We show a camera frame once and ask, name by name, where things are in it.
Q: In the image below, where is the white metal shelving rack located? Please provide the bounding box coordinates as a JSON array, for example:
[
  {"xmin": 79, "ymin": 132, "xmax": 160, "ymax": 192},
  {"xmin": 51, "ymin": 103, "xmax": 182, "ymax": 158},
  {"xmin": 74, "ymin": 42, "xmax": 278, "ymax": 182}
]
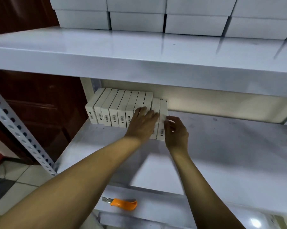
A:
[{"xmin": 0, "ymin": 26, "xmax": 287, "ymax": 229}]

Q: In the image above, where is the orange utility knife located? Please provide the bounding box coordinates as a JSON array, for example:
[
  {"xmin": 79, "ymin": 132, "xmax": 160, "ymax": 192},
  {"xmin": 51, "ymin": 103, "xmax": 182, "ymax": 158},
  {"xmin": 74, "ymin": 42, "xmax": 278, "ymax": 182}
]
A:
[{"xmin": 101, "ymin": 196, "xmax": 138, "ymax": 211}]

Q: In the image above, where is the person's left hand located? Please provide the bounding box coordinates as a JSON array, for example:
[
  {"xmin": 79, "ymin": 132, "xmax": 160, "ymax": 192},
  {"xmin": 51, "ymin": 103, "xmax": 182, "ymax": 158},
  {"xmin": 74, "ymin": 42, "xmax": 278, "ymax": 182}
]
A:
[{"xmin": 124, "ymin": 107, "xmax": 160, "ymax": 144}]

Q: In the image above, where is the person's left forearm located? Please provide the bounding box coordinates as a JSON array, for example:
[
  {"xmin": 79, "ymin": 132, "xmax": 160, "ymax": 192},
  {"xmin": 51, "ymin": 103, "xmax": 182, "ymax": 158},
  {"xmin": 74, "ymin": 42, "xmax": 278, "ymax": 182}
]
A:
[{"xmin": 0, "ymin": 136, "xmax": 145, "ymax": 229}]

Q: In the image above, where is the dark wooden door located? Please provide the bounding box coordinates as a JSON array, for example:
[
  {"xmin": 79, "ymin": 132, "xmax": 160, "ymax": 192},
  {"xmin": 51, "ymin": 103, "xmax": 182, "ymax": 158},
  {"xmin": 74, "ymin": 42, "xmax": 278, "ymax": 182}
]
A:
[{"xmin": 0, "ymin": 0, "xmax": 89, "ymax": 165}]

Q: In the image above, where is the person's right hand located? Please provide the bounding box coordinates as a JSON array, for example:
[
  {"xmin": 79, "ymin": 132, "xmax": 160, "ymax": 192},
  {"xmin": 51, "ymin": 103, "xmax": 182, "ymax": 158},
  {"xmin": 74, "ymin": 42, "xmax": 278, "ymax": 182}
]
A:
[{"xmin": 163, "ymin": 116, "xmax": 190, "ymax": 156}]

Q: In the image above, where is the row of slim white boxes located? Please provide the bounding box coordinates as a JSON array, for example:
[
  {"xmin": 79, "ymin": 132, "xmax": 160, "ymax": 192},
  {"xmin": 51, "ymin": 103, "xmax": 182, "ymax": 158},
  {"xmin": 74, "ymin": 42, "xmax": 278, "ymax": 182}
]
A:
[{"xmin": 85, "ymin": 87, "xmax": 154, "ymax": 128}]

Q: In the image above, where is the slim white tabbed box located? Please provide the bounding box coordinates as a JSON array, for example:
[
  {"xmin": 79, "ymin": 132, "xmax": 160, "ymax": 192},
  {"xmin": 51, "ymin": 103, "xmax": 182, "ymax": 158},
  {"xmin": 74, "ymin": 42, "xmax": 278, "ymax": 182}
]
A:
[
  {"xmin": 156, "ymin": 99, "xmax": 169, "ymax": 141},
  {"xmin": 150, "ymin": 98, "xmax": 162, "ymax": 140}
]

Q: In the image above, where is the tidy row of white boxes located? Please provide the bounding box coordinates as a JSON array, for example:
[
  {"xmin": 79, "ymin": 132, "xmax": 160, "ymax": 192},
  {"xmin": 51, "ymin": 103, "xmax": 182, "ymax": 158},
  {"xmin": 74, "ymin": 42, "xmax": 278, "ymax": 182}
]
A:
[{"xmin": 49, "ymin": 0, "xmax": 287, "ymax": 41}]

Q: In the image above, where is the person's right forearm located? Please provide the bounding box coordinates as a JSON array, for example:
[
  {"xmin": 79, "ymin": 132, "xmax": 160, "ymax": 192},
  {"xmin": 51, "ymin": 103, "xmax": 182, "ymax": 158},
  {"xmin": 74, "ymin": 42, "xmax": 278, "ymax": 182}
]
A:
[{"xmin": 170, "ymin": 150, "xmax": 247, "ymax": 229}]

